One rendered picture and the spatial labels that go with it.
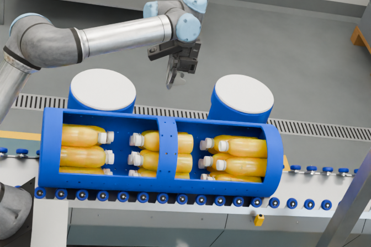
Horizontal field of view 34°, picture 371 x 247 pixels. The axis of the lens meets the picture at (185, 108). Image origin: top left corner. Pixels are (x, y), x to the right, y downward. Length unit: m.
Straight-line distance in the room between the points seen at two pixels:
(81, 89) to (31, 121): 1.42
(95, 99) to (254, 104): 0.71
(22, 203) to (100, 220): 0.64
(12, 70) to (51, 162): 0.48
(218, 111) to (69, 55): 1.27
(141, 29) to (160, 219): 0.93
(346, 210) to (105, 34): 1.04
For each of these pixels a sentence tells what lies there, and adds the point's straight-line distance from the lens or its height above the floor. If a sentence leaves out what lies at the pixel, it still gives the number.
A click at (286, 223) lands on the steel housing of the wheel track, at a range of 2.52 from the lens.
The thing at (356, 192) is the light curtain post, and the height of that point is 1.31.
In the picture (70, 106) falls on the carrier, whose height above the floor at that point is 0.97.
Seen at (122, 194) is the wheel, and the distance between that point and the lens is 2.28.
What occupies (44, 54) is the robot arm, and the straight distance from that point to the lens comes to 1.61.
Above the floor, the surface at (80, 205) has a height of 0.92.
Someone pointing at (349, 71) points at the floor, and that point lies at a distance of 5.35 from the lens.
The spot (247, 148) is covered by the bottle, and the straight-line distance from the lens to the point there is 2.29.
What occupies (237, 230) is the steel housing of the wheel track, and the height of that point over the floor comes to 0.83.
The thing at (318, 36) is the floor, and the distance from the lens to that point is 5.68.
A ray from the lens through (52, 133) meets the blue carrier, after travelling 2.10.
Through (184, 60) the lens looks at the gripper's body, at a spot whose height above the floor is 1.55.
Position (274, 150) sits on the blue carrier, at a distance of 2.27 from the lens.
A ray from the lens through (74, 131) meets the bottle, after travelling 2.16.
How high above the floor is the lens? 2.64
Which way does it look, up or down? 38 degrees down
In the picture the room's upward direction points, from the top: 16 degrees clockwise
